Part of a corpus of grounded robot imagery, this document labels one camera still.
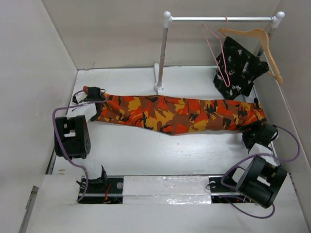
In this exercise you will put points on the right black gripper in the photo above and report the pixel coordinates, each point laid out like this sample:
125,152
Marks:
245,134

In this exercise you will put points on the orange camouflage trousers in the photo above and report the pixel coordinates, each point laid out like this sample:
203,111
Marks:
173,116

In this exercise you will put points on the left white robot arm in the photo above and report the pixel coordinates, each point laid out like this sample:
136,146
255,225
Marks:
71,135

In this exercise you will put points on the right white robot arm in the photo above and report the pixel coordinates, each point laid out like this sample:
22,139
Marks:
262,180

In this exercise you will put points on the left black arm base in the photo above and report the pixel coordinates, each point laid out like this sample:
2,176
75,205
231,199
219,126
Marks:
99,192

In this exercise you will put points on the wooden clothes hanger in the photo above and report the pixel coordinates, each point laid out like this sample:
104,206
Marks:
263,39

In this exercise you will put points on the black white patterned garment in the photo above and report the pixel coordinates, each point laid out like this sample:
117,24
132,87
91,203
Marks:
237,71

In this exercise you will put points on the white metal clothes rack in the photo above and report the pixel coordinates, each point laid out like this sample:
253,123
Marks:
186,67

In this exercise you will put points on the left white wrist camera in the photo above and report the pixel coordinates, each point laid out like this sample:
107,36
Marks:
76,99

